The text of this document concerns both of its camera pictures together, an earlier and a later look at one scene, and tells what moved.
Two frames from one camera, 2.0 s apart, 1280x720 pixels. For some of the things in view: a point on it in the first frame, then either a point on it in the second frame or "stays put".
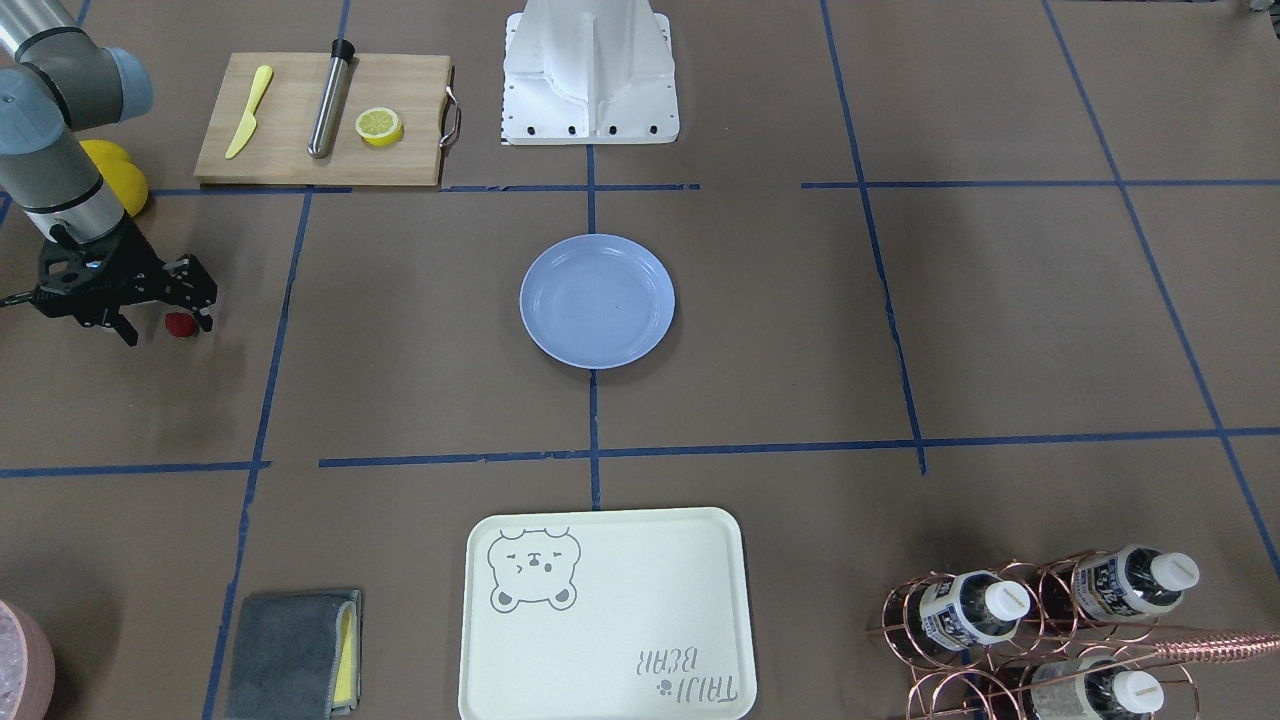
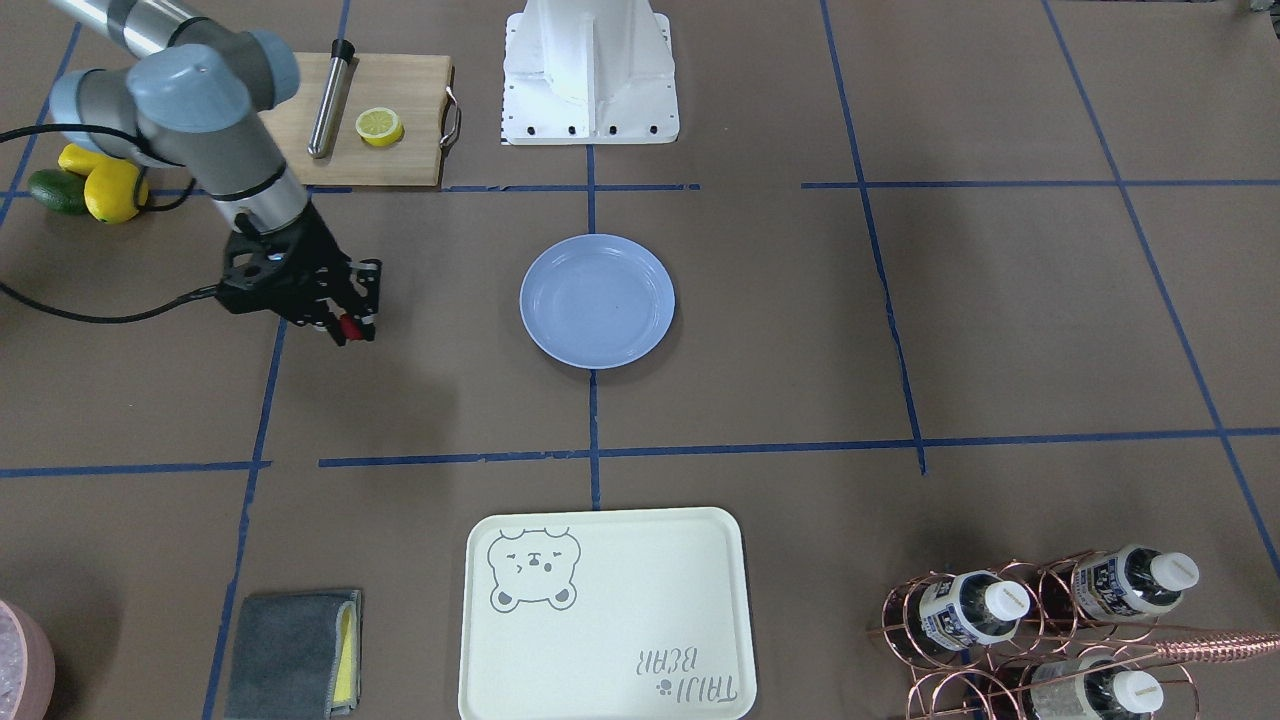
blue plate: (596, 300) stays put
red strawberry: (179, 324) to (349, 327)
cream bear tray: (607, 615) stays put
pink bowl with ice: (27, 665) stays put
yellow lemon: (125, 177) stays put
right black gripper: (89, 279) to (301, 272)
